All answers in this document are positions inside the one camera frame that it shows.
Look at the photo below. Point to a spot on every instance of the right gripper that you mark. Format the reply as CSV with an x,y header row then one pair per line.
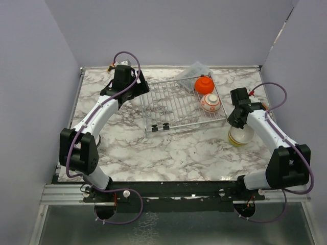
x,y
231,119

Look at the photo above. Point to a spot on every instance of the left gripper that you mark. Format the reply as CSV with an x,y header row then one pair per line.
x,y
141,88

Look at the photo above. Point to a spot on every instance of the white orange patterned bowl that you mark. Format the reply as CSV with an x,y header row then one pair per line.
x,y
210,103

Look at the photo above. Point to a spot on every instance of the beige ceramic bowl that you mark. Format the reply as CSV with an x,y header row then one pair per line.
x,y
242,135

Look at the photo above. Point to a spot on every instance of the orange plastic bowl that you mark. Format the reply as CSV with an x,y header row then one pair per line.
x,y
204,85

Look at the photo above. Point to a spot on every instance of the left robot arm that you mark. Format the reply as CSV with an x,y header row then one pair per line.
x,y
78,151

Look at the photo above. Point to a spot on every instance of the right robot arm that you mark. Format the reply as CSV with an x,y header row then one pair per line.
x,y
289,162

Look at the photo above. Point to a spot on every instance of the yellow white bowl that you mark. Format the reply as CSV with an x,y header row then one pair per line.
x,y
236,143

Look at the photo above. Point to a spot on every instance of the yellow black small clamp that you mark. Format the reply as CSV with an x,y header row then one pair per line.
x,y
110,68

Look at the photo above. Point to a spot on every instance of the clear plastic container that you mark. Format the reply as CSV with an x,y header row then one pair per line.
x,y
188,77

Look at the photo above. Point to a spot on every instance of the silver wire dish rack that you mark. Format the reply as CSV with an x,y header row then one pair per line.
x,y
169,105

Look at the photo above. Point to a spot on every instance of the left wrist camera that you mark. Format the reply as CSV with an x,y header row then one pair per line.
x,y
125,62

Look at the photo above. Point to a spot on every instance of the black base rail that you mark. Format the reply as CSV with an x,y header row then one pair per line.
x,y
170,196

